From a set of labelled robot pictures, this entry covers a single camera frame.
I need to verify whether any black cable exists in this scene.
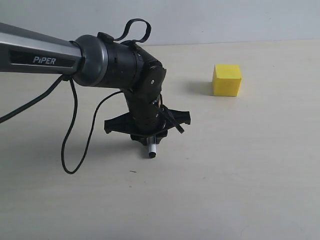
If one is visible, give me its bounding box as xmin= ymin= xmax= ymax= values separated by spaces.
xmin=0 ymin=18 xmax=186 ymax=175

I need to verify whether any black and white marker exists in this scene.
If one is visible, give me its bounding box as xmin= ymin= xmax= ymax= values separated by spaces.
xmin=147 ymin=136 xmax=157 ymax=159

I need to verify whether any yellow foam cube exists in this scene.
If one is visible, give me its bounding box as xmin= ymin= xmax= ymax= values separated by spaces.
xmin=212 ymin=64 xmax=242 ymax=97

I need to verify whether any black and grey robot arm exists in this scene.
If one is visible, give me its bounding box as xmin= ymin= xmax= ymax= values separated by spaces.
xmin=0 ymin=23 xmax=191 ymax=145

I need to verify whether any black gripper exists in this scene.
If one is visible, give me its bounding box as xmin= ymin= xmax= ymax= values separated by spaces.
xmin=104 ymin=105 xmax=191 ymax=146

